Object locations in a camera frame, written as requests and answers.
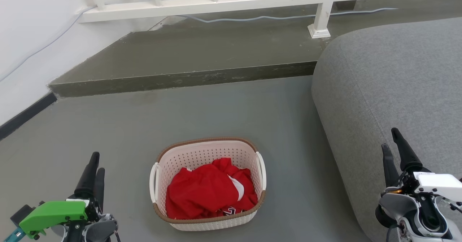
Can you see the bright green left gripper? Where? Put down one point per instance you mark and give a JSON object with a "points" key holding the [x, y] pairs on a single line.
{"points": [[54, 213]]}

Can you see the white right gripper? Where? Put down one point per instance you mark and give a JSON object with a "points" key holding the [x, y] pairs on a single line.
{"points": [[438, 184]]}

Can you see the white perforated laundry basket brown rim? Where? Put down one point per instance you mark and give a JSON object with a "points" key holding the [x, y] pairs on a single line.
{"points": [[202, 153]]}

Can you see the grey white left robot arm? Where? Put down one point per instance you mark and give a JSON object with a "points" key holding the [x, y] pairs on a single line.
{"points": [[97, 231]]}

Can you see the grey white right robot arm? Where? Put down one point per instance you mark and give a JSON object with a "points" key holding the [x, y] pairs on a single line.
{"points": [[397, 206]]}

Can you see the grey fabric sofa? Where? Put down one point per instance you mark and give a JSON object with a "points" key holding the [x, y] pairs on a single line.
{"points": [[389, 83]]}

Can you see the black baseboard strip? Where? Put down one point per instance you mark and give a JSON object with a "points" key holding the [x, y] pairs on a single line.
{"points": [[25, 115]]}

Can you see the red garment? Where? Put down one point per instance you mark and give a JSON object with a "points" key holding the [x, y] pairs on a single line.
{"points": [[205, 191]]}

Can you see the raised grey concrete step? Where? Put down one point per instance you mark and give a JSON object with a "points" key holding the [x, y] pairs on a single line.
{"points": [[198, 54]]}

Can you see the white wooden railing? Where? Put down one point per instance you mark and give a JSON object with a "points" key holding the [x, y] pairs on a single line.
{"points": [[216, 3]]}

